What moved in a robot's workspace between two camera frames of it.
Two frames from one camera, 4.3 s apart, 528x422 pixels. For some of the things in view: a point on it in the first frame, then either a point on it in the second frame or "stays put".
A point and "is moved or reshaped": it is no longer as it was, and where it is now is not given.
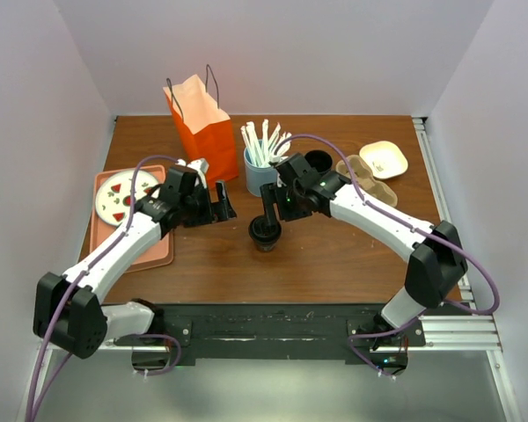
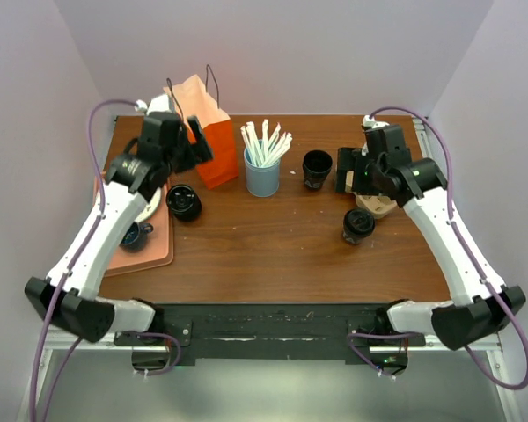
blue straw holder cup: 256,177 stays put
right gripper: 271,193 → 347,160
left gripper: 223,208 → 196,153
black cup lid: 260,231 is moved or reshaped
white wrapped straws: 266,152 stays put
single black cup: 265,245 → 354,240
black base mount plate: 273,334 stays put
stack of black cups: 319,160 stays put
